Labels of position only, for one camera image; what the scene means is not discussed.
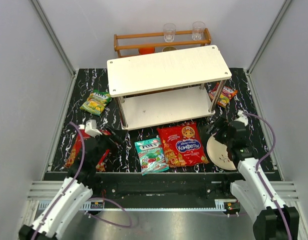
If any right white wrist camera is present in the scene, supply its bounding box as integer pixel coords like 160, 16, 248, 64
235, 110, 248, 127

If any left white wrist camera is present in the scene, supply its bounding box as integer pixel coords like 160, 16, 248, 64
85, 119, 100, 137

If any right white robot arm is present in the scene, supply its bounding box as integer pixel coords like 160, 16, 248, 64
206, 112, 299, 240

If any white two-tier shelf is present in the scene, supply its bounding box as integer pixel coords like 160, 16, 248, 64
107, 45, 232, 130

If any cream floral plate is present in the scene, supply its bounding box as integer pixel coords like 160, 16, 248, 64
206, 135, 236, 171

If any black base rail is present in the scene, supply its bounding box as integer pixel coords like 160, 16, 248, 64
97, 172, 240, 209

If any teal Fox's mint candy bag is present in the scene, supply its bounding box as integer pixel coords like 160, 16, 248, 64
134, 137, 169, 175

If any orange round object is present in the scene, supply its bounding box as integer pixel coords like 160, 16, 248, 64
138, 47, 155, 55

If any right red Konfety candy bag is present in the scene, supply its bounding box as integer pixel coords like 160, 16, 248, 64
157, 122, 209, 168

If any brown wooden rack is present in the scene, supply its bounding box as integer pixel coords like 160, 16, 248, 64
113, 28, 212, 58

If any left clear drinking glass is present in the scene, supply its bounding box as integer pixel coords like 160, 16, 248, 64
163, 23, 176, 43

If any black marble mat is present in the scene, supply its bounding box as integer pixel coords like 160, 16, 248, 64
50, 68, 258, 173

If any clear drinking glass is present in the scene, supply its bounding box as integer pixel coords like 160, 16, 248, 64
192, 21, 205, 41
163, 23, 176, 43

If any red konfety candy bag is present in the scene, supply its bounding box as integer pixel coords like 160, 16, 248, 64
157, 122, 209, 168
65, 129, 110, 172

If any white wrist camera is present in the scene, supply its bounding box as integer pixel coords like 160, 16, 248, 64
235, 110, 248, 127
85, 119, 100, 137

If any left red Konfety candy bag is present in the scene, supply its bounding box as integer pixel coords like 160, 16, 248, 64
65, 129, 110, 172

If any orange Fox's candy bag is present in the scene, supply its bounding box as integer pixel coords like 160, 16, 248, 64
208, 83, 238, 108

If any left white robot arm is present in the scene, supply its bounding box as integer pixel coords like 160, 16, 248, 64
18, 126, 127, 240

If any right clear drinking glass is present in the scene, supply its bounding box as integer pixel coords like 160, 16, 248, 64
192, 21, 205, 41

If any green yellow Fox's candy bag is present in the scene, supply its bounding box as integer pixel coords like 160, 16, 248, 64
80, 89, 112, 116

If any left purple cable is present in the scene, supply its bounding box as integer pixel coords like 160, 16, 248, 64
31, 121, 134, 240

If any olive round lid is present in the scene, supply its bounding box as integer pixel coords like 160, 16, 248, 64
162, 46, 177, 52

